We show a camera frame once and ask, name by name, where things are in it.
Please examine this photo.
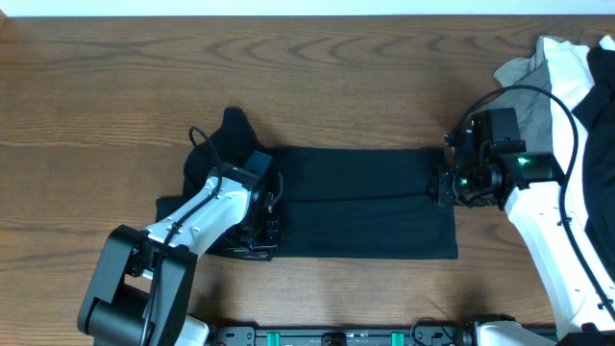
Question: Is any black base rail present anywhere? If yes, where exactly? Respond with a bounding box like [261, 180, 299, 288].
[205, 317, 479, 346]

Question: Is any grey garment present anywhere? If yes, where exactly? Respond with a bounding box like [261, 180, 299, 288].
[491, 56, 553, 152]

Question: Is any black polo shirt with logo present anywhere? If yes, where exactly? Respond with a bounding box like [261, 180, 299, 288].
[156, 107, 458, 260]

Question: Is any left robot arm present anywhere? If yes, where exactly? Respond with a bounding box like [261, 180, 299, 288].
[77, 163, 282, 345]

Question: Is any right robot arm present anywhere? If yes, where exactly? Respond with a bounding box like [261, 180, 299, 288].
[428, 109, 614, 345]

